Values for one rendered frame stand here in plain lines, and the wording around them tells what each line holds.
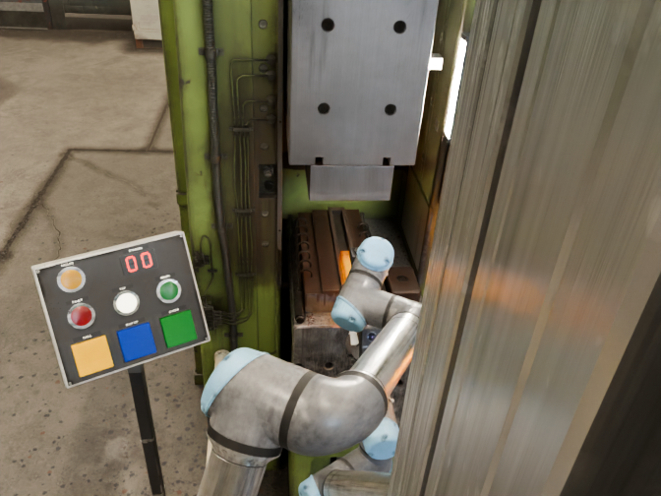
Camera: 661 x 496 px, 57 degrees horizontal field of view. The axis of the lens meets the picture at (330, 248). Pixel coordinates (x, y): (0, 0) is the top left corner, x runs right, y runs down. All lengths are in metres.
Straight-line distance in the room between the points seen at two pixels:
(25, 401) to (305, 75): 1.99
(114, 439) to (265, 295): 1.06
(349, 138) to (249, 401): 0.73
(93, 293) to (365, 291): 0.62
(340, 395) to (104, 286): 0.76
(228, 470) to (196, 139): 0.89
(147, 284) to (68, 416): 1.35
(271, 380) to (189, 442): 1.71
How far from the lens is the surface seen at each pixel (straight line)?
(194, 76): 1.50
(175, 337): 1.51
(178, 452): 2.55
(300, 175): 1.99
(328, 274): 1.70
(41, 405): 2.84
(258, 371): 0.89
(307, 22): 1.32
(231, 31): 1.47
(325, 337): 1.67
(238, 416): 0.89
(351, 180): 1.46
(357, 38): 1.34
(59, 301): 1.47
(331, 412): 0.86
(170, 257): 1.50
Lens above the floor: 2.01
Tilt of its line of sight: 35 degrees down
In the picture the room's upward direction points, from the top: 4 degrees clockwise
